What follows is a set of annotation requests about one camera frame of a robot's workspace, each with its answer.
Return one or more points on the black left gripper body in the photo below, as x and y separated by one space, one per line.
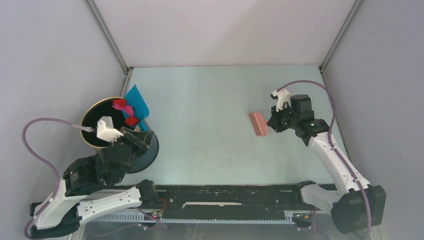
141 147

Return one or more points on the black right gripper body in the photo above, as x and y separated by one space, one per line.
283 119

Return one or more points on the red paper scrap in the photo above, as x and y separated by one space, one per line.
132 121

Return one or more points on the pink hand brush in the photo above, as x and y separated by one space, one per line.
258 123

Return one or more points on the magenta paper scrap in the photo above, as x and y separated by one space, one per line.
122 105

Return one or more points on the blue plastic dustpan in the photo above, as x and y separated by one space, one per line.
141 110

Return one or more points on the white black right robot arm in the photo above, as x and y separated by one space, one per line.
331 165

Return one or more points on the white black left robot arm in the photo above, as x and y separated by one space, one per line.
66 210

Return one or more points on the black gold-rimmed bin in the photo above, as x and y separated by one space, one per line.
104 108

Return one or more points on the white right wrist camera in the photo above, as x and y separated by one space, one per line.
283 99

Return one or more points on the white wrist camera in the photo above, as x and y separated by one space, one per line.
105 130
283 99

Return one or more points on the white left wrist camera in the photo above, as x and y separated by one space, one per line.
105 130

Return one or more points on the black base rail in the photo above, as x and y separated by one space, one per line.
223 203

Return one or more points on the aluminium frame rail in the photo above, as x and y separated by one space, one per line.
123 216

